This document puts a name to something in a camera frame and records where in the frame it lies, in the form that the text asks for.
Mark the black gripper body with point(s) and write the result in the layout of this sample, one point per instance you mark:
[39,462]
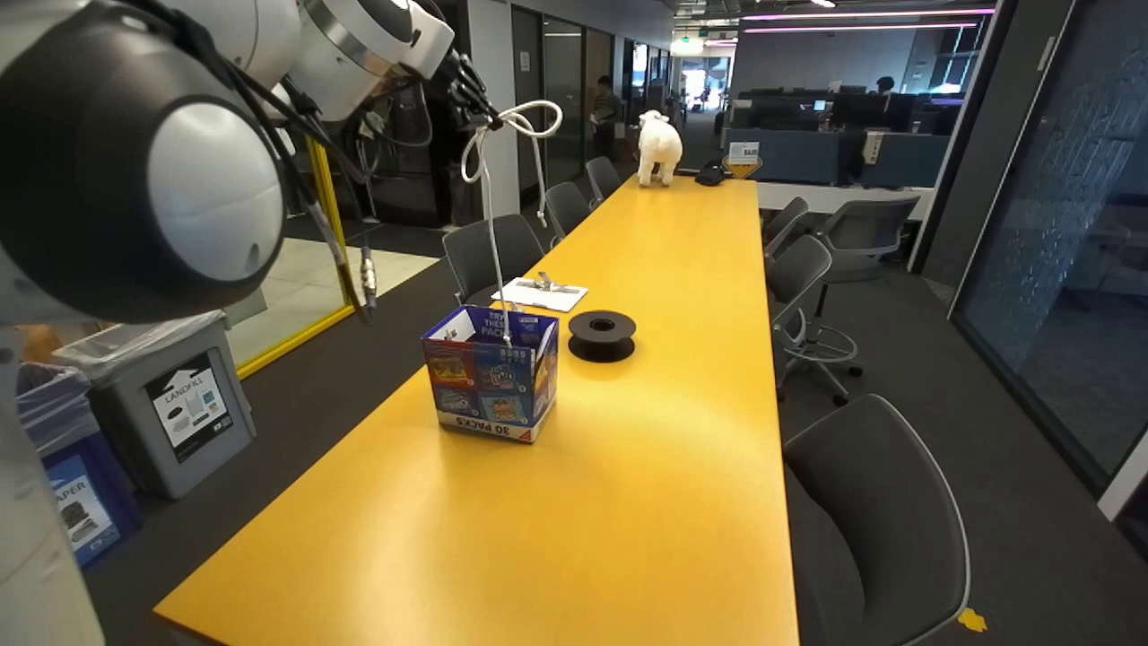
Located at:
[456,86]

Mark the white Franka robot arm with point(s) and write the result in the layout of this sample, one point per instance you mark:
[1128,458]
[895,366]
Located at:
[121,165]

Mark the blue cardboard box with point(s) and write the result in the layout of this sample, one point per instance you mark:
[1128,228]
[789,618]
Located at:
[490,383]

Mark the small metal clip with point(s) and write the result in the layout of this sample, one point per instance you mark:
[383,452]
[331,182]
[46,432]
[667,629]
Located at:
[546,286]

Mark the illuminated ceiling sign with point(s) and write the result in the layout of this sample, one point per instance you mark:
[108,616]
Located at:
[687,44]

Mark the small black object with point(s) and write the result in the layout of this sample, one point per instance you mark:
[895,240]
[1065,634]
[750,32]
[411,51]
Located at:
[713,177]

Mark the black tape roll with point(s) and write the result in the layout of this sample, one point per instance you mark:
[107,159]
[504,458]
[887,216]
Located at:
[588,346]

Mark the dark teal desk partition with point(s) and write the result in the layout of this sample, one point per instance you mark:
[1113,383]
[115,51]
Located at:
[837,154]

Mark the blue bin with label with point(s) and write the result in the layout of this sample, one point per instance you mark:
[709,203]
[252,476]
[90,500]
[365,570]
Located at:
[84,503]

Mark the yellow floor sticker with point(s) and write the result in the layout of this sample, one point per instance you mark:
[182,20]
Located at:
[973,621]

